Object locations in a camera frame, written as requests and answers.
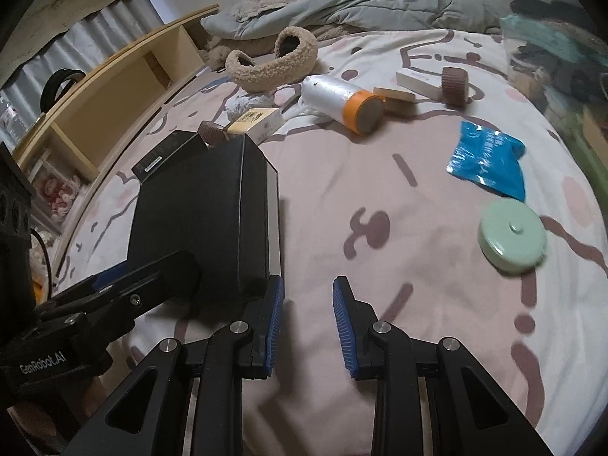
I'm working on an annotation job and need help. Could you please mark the large black white box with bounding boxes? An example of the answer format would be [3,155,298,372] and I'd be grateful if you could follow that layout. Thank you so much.
[127,135,280,302]

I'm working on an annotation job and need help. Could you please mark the small black product box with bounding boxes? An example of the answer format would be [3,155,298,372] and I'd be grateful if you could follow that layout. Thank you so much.
[132,131,207,183]

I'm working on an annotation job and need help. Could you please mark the green round tape measure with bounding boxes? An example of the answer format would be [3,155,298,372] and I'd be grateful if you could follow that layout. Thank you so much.
[477,199,547,275]

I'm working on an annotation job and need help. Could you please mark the blue snack packet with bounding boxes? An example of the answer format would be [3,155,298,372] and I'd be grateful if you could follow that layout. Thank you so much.
[446,120,526,202]

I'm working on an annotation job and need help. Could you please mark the wooden bedside shelf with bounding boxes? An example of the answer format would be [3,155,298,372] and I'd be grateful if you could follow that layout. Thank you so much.
[11,3,221,181]

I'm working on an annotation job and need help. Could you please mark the small dark brown roll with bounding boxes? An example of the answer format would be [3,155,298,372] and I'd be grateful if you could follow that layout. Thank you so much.
[198,120,230,147]

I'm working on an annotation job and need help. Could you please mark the cartoon bear blanket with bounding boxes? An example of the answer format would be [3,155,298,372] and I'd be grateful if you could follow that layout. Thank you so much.
[51,28,608,456]

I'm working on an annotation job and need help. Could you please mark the small yellow box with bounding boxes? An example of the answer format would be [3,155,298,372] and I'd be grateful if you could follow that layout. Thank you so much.
[226,108,284,145]

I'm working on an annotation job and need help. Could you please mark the crumpled white tissue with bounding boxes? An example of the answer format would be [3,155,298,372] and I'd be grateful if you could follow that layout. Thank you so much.
[226,94,275,122]

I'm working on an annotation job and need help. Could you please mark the black cap on shelf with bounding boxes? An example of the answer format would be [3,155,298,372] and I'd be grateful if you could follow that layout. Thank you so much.
[39,68,86,113]

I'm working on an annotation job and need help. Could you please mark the clear roll with orange cap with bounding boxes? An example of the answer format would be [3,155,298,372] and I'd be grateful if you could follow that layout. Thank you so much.
[301,74,385,136]

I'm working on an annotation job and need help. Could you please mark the wooden round brush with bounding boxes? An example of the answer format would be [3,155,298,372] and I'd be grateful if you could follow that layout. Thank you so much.
[373,87,416,117]

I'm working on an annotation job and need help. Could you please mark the grey curtain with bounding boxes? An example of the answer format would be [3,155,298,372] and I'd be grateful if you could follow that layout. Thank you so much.
[1,0,163,150]

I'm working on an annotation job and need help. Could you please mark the white flat small box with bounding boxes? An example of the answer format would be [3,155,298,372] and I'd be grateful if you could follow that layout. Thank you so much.
[396,69,442,101]

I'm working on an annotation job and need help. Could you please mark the beige fuzzy earmuffs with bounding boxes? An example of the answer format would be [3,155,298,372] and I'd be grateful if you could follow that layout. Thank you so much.
[225,26,318,94]

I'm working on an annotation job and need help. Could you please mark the brown bandage roll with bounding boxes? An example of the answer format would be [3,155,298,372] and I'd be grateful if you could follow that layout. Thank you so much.
[441,67,469,107]

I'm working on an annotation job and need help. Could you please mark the grey blue duvet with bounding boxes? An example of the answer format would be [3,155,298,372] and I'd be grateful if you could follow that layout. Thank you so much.
[201,0,511,40]

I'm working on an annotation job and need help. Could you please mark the clear plastic storage bin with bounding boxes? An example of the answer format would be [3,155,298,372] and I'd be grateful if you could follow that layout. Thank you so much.
[501,0,607,213]

